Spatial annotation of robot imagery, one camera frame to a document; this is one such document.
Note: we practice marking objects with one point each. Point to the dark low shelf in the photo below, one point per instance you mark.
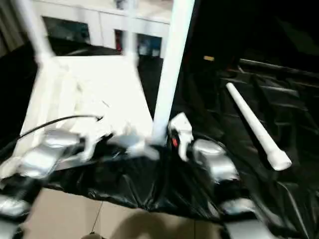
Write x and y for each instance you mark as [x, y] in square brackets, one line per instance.
[279, 65]

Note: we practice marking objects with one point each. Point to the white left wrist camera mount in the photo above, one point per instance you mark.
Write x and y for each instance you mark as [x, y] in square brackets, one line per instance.
[94, 139]

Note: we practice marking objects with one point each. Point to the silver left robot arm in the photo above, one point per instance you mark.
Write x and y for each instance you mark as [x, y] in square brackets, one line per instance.
[40, 156]

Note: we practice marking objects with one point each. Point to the white plastic table leg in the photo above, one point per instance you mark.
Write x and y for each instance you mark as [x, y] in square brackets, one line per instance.
[254, 122]
[172, 62]
[131, 30]
[35, 30]

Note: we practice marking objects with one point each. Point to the small tan label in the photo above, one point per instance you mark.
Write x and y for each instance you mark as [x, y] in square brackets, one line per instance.
[208, 58]

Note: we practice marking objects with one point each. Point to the white glass-door cabinet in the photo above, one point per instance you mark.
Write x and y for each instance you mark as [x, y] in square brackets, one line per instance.
[104, 22]

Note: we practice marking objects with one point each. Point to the black work mat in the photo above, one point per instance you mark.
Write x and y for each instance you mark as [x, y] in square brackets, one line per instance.
[274, 119]

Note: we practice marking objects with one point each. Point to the white plastic table top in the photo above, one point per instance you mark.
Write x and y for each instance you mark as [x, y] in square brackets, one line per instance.
[87, 87]

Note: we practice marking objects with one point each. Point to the red bottle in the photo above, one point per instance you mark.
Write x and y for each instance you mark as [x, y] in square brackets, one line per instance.
[119, 41]

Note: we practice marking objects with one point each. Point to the small white jar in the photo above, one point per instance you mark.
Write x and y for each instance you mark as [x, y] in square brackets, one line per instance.
[155, 52]

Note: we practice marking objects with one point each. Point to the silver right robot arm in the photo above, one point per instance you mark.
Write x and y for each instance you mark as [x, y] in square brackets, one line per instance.
[216, 159]

